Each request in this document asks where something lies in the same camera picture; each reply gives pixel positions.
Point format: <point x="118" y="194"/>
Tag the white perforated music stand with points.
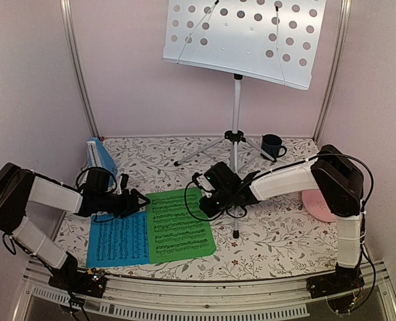
<point x="274" y="41"/>

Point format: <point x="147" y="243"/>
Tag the blue metronome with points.
<point x="98" y="156"/>

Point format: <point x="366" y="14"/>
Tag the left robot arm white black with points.
<point x="96" y="190"/>

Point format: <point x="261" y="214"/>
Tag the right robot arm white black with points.
<point x="335" y="175"/>

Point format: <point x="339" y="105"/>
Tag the pink plastic plate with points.
<point x="315" y="204"/>

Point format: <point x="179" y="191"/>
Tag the blue sheet music page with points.
<point x="115" y="242"/>

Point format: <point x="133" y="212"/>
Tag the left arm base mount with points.
<point x="90" y="282"/>

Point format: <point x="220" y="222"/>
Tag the right aluminium frame post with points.
<point x="341" y="35"/>

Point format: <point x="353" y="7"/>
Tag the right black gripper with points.
<point x="210" y="211"/>

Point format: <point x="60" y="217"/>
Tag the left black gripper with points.
<point x="133" y="206"/>

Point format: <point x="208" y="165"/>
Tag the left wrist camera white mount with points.
<point x="122" y="182"/>

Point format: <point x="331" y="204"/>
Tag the front aluminium rail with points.
<point x="127" y="298"/>

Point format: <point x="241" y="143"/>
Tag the dark blue mug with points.
<point x="273" y="145"/>

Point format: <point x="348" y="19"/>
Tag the green sheet music page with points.
<point x="176" y="227"/>

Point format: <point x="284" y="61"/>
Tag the left aluminium frame post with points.
<point x="68" y="22"/>

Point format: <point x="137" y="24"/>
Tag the aluminium frame post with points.
<point x="341" y="35"/>
<point x="68" y="22"/>

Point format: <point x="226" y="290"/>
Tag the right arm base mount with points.
<point x="341" y="280"/>

